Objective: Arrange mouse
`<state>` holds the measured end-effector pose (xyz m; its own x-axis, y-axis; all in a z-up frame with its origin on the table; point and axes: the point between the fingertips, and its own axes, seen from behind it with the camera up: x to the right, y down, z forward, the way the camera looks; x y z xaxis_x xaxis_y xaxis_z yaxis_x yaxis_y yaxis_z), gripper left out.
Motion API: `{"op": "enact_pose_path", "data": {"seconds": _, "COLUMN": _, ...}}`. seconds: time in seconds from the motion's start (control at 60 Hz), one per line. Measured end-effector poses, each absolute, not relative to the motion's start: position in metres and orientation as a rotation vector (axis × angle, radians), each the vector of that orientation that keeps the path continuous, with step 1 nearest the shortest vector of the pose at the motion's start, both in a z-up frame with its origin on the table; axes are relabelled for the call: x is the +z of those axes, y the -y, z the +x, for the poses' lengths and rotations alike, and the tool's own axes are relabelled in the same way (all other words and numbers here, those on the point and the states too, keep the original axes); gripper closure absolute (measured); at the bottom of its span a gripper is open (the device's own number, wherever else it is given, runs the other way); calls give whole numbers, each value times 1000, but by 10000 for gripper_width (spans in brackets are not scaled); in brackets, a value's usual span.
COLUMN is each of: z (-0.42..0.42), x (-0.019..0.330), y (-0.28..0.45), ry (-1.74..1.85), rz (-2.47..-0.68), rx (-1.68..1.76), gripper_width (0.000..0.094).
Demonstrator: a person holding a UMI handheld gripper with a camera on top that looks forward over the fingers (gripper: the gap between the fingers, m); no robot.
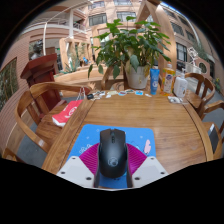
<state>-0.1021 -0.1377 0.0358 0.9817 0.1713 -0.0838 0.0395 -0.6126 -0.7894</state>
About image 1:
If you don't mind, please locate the blue printed mouse pad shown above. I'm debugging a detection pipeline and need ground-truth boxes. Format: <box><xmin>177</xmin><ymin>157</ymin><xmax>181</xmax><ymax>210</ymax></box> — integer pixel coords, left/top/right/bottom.
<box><xmin>66</xmin><ymin>123</ymin><xmax>157</xmax><ymax>190</ymax></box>

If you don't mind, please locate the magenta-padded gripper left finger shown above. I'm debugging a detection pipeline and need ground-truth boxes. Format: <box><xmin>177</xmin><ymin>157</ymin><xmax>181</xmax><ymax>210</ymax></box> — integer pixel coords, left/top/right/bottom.
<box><xmin>56</xmin><ymin>142</ymin><xmax>101</xmax><ymax>189</ymax></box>

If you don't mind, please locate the clear pouch with white earbuds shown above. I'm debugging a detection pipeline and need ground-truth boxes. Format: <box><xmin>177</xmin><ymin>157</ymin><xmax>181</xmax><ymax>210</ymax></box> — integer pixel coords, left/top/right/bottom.
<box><xmin>167</xmin><ymin>95</ymin><xmax>183</xmax><ymax>104</ymax></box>

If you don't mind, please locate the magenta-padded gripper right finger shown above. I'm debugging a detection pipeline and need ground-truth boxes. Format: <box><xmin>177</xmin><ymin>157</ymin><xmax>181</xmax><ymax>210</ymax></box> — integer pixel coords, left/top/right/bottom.
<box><xmin>126</xmin><ymin>143</ymin><xmax>169</xmax><ymax>189</ymax></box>

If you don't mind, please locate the dark bust statue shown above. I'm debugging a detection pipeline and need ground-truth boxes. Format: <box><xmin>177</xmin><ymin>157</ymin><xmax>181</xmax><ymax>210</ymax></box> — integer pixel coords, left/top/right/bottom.
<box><xmin>29</xmin><ymin>39</ymin><xmax>45</xmax><ymax>61</ymax></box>

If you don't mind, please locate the white pump bottle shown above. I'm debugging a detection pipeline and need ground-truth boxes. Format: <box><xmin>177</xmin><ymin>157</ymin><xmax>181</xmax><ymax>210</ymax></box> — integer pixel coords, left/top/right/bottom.
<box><xmin>173</xmin><ymin>68</ymin><xmax>189</xmax><ymax>99</ymax></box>

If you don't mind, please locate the white abstract sculpture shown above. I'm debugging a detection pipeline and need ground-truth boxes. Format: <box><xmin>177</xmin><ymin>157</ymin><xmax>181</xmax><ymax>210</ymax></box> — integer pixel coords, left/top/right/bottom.
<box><xmin>186</xmin><ymin>46</ymin><xmax>201</xmax><ymax>65</ymax></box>

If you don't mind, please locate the green plant in white pot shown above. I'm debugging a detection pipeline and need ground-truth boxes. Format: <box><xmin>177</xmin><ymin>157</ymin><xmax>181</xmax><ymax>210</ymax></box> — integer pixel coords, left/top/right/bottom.
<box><xmin>87</xmin><ymin>15</ymin><xmax>172</xmax><ymax>90</ymax></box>

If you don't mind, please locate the yellow dish soap bottle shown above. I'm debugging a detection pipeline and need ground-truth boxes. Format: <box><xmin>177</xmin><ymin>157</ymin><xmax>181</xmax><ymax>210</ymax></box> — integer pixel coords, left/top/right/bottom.
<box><xmin>162</xmin><ymin>62</ymin><xmax>177</xmax><ymax>95</ymax></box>

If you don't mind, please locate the bunch of keys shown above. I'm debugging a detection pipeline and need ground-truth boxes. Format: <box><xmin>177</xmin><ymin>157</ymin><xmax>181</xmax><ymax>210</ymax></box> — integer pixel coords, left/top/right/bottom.
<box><xmin>85</xmin><ymin>92</ymin><xmax>101</xmax><ymax>101</ymax></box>

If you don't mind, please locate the red and white bag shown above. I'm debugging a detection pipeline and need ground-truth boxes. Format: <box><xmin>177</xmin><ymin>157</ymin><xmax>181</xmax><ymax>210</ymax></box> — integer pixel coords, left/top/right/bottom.
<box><xmin>51</xmin><ymin>99</ymin><xmax>84</xmax><ymax>128</ymax></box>

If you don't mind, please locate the black computer mouse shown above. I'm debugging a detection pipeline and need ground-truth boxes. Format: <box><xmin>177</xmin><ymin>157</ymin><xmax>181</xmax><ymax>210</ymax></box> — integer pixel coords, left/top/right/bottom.
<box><xmin>97</xmin><ymin>128</ymin><xmax>129</xmax><ymax>179</ymax></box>

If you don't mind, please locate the black notebook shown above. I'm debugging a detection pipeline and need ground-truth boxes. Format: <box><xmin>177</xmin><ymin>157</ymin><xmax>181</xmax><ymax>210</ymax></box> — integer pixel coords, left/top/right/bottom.
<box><xmin>207</xmin><ymin>124</ymin><xmax>220</xmax><ymax>148</ymax></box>

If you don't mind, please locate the dark red wooden pedestal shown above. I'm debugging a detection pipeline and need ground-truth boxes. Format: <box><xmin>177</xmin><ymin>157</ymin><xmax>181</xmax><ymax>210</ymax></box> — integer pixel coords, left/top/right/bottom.
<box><xmin>20</xmin><ymin>53</ymin><xmax>63</xmax><ymax>118</ymax></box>

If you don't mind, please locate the blue squeeze tube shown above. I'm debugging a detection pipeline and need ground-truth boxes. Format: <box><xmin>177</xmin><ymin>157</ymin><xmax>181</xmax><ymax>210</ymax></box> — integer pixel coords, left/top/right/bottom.
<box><xmin>149</xmin><ymin>65</ymin><xmax>161</xmax><ymax>96</ymax></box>

